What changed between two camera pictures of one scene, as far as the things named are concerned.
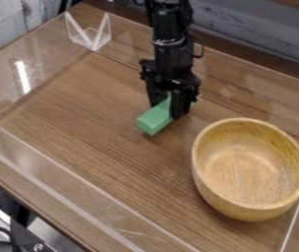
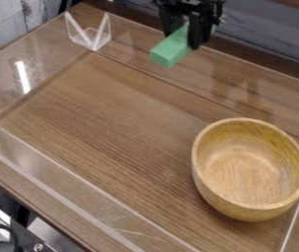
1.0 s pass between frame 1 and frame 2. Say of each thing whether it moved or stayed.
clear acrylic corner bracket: stayed
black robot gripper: moved
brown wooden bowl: stayed
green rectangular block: moved
